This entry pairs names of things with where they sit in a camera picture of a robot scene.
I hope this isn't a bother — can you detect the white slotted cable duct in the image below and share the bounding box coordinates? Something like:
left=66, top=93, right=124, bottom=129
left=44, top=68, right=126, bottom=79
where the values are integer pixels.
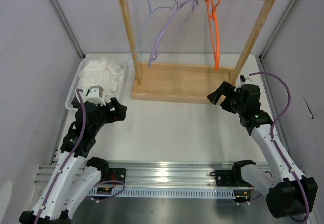
left=86, top=189, right=235, bottom=199

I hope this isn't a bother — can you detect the purple plastic hanger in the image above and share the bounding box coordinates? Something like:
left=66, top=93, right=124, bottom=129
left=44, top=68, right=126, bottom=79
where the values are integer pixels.
left=148, top=0, right=199, bottom=68

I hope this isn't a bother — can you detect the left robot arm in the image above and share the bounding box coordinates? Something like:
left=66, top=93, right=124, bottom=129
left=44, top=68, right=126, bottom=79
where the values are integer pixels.
left=19, top=98, right=127, bottom=223

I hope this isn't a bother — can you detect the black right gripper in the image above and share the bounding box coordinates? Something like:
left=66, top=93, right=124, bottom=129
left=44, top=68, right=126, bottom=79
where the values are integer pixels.
left=207, top=81, right=246, bottom=114

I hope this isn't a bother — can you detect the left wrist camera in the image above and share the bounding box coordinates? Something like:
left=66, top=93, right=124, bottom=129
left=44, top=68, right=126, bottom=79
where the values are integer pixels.
left=86, top=86, right=106, bottom=106

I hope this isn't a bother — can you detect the white skirt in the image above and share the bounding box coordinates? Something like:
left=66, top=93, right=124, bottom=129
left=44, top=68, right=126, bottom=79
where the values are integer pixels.
left=77, top=57, right=124, bottom=99

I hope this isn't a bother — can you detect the wooden clothes rack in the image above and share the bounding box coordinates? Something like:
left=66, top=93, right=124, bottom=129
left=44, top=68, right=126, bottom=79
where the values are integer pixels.
left=119, top=0, right=276, bottom=104

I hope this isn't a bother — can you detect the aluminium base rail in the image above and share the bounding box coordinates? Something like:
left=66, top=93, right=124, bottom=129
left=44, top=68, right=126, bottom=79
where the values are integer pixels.
left=34, top=160, right=308, bottom=187

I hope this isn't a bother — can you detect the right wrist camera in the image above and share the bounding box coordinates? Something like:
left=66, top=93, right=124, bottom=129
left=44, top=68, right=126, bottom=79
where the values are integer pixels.
left=235, top=73, right=253, bottom=91

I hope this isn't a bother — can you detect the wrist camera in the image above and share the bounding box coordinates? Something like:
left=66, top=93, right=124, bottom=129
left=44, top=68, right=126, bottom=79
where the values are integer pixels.
left=235, top=73, right=253, bottom=91
left=86, top=86, right=106, bottom=106

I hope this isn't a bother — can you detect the orange plastic hanger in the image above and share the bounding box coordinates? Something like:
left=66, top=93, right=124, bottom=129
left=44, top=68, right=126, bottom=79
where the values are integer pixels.
left=205, top=0, right=221, bottom=71

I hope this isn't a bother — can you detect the white plastic basket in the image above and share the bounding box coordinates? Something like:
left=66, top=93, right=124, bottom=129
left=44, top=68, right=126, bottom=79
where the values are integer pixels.
left=65, top=54, right=126, bottom=111

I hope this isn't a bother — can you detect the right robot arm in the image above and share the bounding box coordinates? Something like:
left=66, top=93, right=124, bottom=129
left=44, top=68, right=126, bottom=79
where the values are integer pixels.
left=207, top=82, right=318, bottom=218

